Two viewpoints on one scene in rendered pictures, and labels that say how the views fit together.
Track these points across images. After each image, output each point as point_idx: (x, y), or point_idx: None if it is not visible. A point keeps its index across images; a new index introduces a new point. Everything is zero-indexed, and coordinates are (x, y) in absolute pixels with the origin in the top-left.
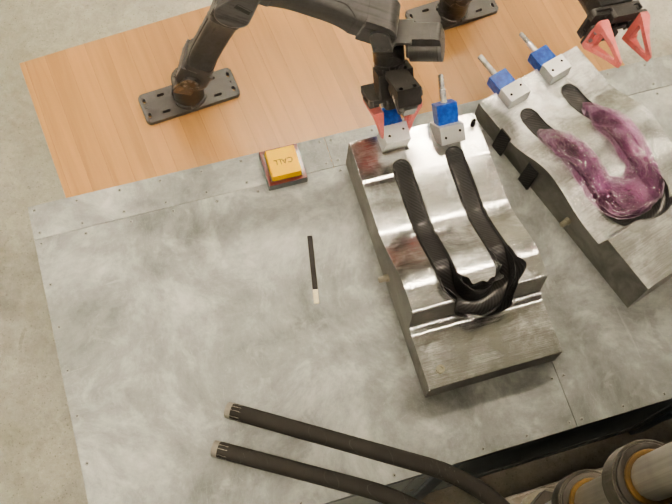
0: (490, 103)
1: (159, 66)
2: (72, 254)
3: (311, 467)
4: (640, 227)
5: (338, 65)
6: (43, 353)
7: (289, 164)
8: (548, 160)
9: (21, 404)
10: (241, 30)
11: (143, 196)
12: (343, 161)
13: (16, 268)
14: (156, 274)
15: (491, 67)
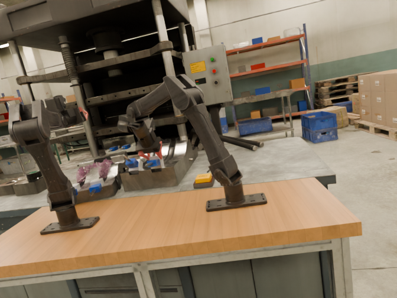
0: (108, 184)
1: (249, 215)
2: (309, 166)
3: (236, 138)
4: (111, 156)
5: (147, 211)
6: None
7: (201, 175)
8: (114, 166)
9: None
10: (185, 227)
11: (273, 177)
12: (178, 185)
13: None
14: (272, 164)
15: (92, 190)
